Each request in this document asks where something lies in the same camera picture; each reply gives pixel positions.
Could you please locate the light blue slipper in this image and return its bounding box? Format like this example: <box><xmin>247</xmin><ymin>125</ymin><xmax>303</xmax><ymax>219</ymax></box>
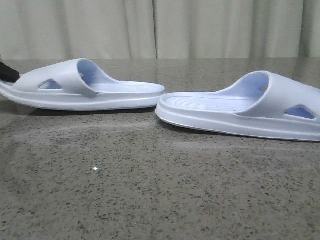
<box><xmin>0</xmin><ymin>58</ymin><xmax>165</xmax><ymax>111</ymax></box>
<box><xmin>155</xmin><ymin>71</ymin><xmax>320</xmax><ymax>142</ymax></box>

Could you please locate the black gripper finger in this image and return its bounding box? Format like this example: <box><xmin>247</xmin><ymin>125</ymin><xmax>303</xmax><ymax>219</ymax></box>
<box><xmin>0</xmin><ymin>62</ymin><xmax>20</xmax><ymax>83</ymax></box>

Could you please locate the pale green curtain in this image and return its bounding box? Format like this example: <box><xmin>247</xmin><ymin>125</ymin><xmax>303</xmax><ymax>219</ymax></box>
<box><xmin>0</xmin><ymin>0</ymin><xmax>320</xmax><ymax>60</ymax></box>

